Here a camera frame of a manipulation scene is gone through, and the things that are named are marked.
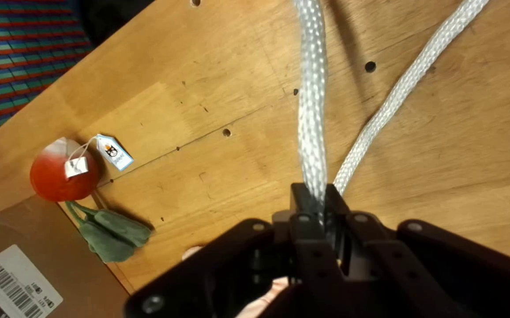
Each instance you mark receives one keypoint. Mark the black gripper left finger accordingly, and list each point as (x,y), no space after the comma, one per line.
(304,244)

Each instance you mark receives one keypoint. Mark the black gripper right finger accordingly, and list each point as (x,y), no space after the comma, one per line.
(415,269)

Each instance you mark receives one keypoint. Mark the red plush radish toy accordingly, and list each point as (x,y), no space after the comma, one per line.
(66,172)

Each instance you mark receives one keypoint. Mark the light pink printed shirt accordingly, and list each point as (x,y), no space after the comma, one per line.
(257,299)

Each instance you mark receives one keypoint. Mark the cardboard box on table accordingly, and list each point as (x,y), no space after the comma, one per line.
(47,269)

